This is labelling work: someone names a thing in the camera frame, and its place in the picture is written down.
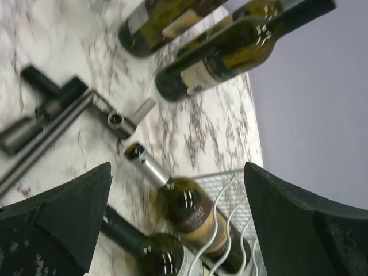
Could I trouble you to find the white wire wine rack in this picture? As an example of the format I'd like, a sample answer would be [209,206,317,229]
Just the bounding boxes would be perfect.
[194,169,264,275]

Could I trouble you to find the brown wine bottle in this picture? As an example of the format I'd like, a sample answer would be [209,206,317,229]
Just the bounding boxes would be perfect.
[124,143,251,274]

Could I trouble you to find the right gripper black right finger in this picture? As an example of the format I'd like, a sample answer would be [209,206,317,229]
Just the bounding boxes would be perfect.
[244,162,367,275]

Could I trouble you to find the green wine bottle front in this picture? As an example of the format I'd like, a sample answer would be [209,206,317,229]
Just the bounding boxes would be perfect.
[101,206,209,276]

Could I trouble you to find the green wine bottle back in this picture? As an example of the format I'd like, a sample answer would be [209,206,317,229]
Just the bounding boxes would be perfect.
[118,0,225,58]

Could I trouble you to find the green wine bottle black neck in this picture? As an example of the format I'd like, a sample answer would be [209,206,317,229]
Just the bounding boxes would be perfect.
[175,0,289,57]

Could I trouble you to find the dark metal faucet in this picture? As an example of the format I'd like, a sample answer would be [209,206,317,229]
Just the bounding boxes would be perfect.
[1,65,155,196]

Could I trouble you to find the green wine bottle silver neck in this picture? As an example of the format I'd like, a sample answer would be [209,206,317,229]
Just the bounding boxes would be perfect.
[155,1,336,102]

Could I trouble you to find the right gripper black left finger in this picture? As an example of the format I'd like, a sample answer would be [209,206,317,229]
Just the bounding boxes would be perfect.
[1,162,112,275]

